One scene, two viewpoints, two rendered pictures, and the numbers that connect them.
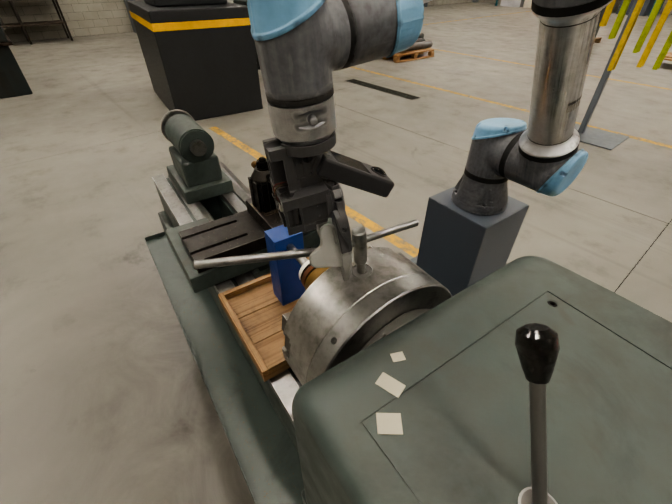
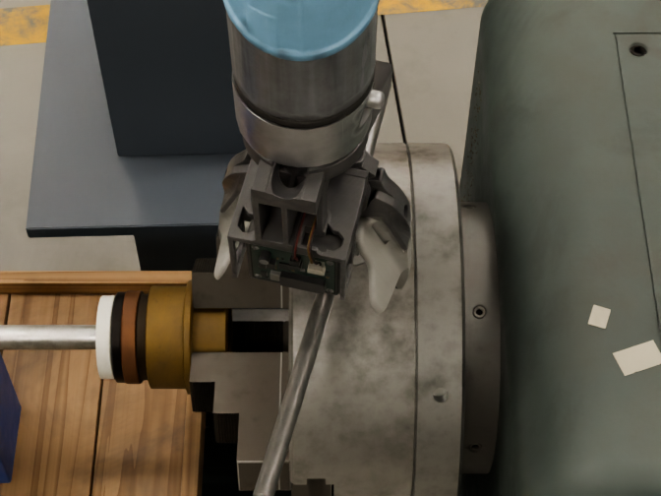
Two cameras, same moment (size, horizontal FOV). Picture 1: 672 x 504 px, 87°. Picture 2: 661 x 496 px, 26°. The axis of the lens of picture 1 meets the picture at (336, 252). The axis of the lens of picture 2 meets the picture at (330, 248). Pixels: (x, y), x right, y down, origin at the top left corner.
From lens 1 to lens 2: 0.65 m
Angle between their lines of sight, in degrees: 40
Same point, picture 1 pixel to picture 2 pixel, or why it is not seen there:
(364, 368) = (589, 373)
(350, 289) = not seen: hidden behind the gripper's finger
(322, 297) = (343, 351)
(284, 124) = (336, 140)
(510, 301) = (599, 95)
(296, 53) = (372, 34)
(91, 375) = not seen: outside the picture
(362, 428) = not seen: outside the picture
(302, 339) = (364, 451)
